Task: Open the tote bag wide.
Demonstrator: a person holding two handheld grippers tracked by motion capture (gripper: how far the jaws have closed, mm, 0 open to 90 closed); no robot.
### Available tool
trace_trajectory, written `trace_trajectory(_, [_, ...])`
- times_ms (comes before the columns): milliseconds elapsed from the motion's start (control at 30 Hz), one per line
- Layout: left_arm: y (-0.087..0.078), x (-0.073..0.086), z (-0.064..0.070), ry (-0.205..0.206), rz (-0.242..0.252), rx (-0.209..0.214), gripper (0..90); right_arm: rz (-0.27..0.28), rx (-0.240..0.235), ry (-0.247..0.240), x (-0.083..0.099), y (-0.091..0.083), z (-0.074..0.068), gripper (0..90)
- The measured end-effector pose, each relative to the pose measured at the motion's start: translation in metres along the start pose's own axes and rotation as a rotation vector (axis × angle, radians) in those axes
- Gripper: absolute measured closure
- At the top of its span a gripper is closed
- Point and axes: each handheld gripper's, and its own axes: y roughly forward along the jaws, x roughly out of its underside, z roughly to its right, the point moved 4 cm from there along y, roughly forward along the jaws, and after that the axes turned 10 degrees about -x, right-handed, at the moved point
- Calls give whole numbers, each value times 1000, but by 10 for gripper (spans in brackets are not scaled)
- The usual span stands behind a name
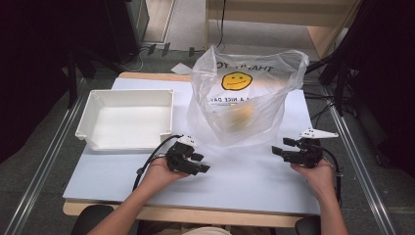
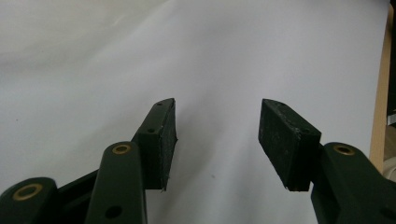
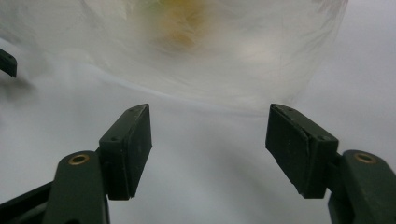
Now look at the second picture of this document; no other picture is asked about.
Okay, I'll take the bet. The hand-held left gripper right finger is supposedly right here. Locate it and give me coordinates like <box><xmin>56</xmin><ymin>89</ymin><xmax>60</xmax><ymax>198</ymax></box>
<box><xmin>258</xmin><ymin>98</ymin><xmax>322</xmax><ymax>192</ymax></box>

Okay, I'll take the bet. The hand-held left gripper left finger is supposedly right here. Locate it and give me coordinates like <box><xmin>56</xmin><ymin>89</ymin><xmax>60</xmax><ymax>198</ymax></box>
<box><xmin>132</xmin><ymin>97</ymin><xmax>178</xmax><ymax>191</ymax></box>

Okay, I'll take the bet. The wooden table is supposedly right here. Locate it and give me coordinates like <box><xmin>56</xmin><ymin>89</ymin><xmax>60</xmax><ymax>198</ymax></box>
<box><xmin>369</xmin><ymin>4</ymin><xmax>395</xmax><ymax>174</ymax></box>

